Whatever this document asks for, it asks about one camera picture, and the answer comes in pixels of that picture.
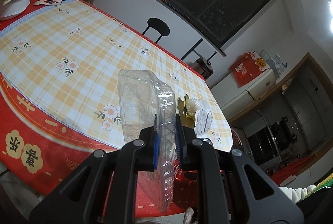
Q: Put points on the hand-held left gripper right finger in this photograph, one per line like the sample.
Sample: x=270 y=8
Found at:
x=178 y=140

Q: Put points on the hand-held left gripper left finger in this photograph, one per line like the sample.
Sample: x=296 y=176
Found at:
x=155 y=151

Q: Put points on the clear plastic clamshell container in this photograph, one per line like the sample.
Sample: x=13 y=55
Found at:
x=138 y=99

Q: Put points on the gold foil clear pastry wrapper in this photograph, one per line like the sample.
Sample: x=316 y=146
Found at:
x=203 y=117

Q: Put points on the brown electric pressure cooker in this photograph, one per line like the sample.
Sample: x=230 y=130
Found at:
x=205 y=68

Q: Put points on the black built-in oven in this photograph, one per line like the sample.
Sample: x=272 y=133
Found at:
x=273 y=140

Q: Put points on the white refrigerator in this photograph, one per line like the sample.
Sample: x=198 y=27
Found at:
x=260 y=86

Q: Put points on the red printed cloth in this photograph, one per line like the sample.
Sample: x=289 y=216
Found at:
x=247 y=68

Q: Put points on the black round stool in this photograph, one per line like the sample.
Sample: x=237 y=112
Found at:
x=158 y=26

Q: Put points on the red patterned tablecloth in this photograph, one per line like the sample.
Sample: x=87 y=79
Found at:
x=39 y=135

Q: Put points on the black window sill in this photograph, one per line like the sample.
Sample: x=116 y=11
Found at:
x=182 y=16

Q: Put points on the clear plastic bags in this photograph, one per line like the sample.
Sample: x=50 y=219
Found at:
x=275 y=61

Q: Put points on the white plate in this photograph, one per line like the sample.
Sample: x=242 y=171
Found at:
x=14 y=10

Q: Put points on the wooden door frame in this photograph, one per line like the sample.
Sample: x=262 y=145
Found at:
x=260 y=101

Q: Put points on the black frame white side table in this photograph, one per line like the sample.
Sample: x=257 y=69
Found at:
x=193 y=48

